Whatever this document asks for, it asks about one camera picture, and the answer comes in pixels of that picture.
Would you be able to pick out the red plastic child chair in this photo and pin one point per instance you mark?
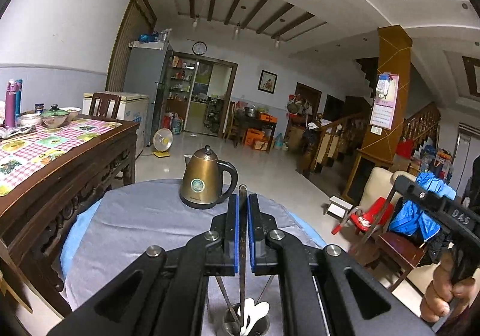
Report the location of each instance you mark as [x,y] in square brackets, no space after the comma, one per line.
[375,212]

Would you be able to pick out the white chest freezer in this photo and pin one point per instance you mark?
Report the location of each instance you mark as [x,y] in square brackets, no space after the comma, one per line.
[131,110]

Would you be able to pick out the purple water bottle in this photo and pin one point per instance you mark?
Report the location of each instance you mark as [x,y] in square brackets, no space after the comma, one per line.
[10,107]

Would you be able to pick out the pink wall calendar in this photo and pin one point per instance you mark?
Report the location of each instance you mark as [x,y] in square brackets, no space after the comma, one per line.
[382,114]

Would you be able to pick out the grey cloth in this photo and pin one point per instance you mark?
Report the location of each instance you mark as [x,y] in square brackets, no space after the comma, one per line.
[131,238]

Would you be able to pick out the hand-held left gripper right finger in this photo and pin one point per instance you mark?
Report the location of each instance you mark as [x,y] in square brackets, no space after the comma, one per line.
[252,234]

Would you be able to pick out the bowl with green glass lid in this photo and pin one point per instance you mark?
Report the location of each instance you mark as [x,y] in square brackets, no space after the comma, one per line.
[54,117]

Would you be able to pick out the metal utensil holder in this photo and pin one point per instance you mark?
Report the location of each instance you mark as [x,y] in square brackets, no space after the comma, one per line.
[229,326]

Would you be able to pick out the white step stool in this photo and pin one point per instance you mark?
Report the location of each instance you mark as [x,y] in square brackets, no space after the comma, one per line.
[337,206]

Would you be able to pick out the white bowl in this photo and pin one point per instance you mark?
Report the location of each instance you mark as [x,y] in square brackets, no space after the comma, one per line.
[30,119]
[72,112]

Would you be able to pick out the red plastic jug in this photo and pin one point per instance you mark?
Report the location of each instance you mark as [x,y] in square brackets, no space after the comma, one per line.
[167,121]

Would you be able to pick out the orange cardboard box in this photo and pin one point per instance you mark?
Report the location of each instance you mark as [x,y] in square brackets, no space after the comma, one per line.
[252,137]
[262,145]

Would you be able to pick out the dark wooden side table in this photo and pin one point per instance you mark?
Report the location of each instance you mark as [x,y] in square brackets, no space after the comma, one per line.
[249,125]

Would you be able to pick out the pendant lamp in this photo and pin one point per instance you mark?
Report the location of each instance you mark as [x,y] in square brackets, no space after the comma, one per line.
[277,42]
[195,22]
[236,31]

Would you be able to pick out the person's right hand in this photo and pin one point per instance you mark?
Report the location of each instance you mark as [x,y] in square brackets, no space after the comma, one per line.
[438,294]

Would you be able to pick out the white plastic bags on calendar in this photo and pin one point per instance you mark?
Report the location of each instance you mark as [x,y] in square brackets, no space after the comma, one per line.
[382,86]

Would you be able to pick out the blue water jug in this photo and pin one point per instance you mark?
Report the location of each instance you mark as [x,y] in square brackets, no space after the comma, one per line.
[279,141]
[177,125]

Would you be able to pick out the round wall clock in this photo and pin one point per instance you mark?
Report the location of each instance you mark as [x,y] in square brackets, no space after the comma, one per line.
[199,48]

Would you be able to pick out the wooden shelf with bottles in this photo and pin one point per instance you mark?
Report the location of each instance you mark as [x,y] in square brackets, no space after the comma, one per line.
[180,88]

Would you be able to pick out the flat orange box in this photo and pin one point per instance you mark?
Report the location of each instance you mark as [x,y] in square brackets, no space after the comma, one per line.
[269,118]

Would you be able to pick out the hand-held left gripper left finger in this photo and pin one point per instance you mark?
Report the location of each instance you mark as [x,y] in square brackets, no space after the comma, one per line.
[235,231]

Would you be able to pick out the gold electric kettle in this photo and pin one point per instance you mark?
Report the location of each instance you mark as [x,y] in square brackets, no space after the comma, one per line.
[198,182]

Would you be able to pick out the framed wall picture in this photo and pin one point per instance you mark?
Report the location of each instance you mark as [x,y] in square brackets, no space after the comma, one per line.
[267,80]

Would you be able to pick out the hanging bags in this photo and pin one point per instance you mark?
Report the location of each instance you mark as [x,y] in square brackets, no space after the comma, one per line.
[300,106]

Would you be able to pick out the dark wooden chair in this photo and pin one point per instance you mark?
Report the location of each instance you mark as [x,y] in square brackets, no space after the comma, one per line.
[397,253]

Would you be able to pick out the white light switch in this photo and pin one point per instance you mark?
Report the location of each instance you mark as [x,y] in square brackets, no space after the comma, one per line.
[377,130]

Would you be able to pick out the metal cooking pot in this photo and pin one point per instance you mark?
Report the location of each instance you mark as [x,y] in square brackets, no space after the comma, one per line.
[250,112]

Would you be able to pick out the clear bottle on refrigerator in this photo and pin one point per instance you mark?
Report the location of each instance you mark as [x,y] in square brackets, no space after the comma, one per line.
[164,35]

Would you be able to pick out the blue bottle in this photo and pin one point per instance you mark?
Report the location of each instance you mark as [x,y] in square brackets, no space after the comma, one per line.
[19,95]

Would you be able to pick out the beige armchair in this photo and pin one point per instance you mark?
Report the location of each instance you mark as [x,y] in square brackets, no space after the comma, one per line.
[375,182]

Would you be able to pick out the red bag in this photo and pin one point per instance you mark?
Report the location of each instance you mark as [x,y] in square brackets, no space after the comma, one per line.
[403,146]

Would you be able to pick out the slatted wooden door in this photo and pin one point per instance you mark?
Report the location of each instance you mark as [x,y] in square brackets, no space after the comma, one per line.
[127,43]

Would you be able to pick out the grey refrigerator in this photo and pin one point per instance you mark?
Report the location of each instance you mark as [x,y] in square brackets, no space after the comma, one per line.
[146,73]

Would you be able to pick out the wooden staircase railing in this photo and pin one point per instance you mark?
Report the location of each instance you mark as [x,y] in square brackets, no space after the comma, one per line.
[337,141]

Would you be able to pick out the blue items on refrigerator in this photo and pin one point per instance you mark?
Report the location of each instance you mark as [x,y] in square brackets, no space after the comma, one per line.
[148,37]

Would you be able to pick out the carved wooden dining table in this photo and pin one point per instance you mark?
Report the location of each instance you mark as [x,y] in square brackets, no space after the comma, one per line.
[75,178]

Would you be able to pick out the blue round tablecloth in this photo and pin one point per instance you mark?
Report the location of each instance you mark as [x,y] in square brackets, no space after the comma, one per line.
[73,234]

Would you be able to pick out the blue jacket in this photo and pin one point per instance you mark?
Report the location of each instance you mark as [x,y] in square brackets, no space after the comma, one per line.
[408,219]

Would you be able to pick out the round fan heater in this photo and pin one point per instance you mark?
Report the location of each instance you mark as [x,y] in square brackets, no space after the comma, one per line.
[163,140]

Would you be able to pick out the pink checked tablecloth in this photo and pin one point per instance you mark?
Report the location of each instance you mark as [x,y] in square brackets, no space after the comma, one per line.
[48,144]

